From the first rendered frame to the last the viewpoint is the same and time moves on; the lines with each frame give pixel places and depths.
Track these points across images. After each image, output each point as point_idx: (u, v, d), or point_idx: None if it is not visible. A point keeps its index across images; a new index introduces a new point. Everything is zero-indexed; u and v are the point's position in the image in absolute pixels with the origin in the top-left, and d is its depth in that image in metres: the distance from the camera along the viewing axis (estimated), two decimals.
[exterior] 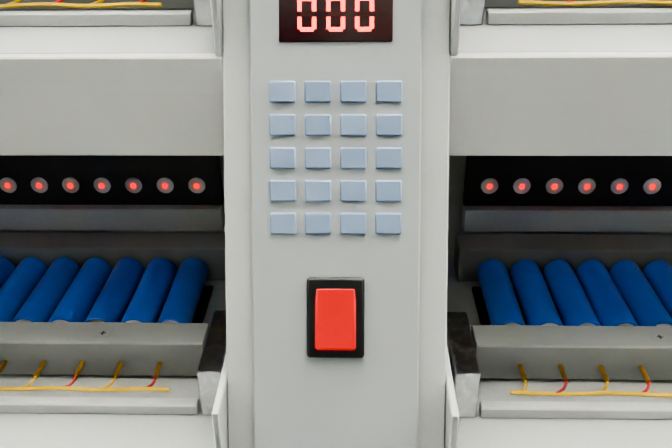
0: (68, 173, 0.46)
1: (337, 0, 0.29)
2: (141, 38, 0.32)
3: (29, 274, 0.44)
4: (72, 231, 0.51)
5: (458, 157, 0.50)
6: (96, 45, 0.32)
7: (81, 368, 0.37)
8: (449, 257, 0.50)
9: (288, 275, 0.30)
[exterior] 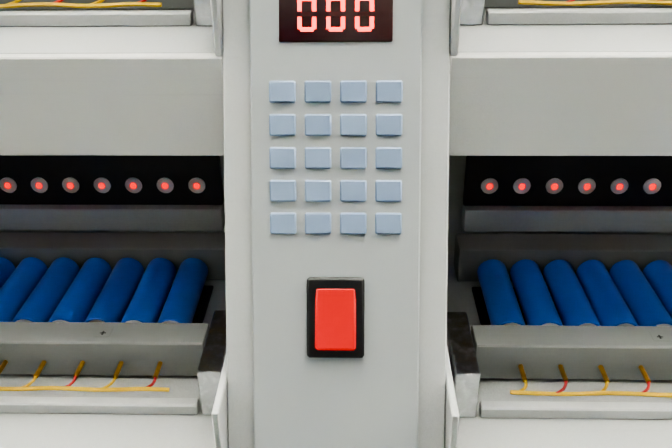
0: (68, 173, 0.46)
1: (337, 0, 0.29)
2: (141, 38, 0.32)
3: (29, 274, 0.44)
4: (72, 231, 0.51)
5: (458, 157, 0.50)
6: (96, 45, 0.32)
7: (81, 368, 0.37)
8: (449, 257, 0.50)
9: (288, 275, 0.30)
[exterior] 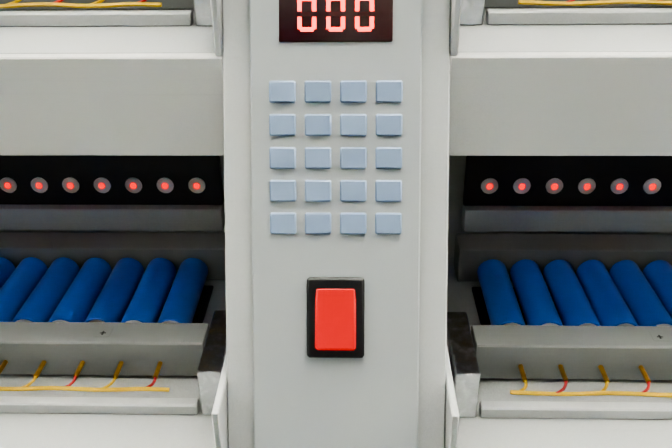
0: (68, 173, 0.46)
1: (337, 0, 0.29)
2: (141, 38, 0.32)
3: (29, 274, 0.44)
4: (72, 231, 0.51)
5: (458, 157, 0.50)
6: (96, 45, 0.32)
7: (81, 368, 0.37)
8: (449, 257, 0.50)
9: (288, 275, 0.30)
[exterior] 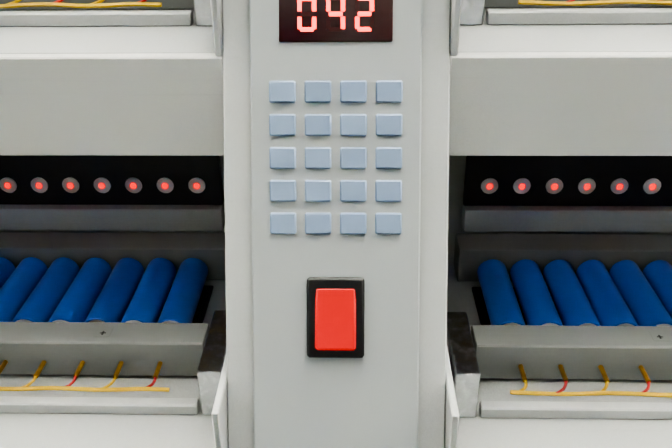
0: (68, 173, 0.46)
1: (337, 0, 0.29)
2: (141, 38, 0.32)
3: (29, 274, 0.44)
4: (72, 231, 0.51)
5: (458, 157, 0.50)
6: (96, 45, 0.32)
7: (81, 368, 0.37)
8: (449, 257, 0.50)
9: (288, 275, 0.30)
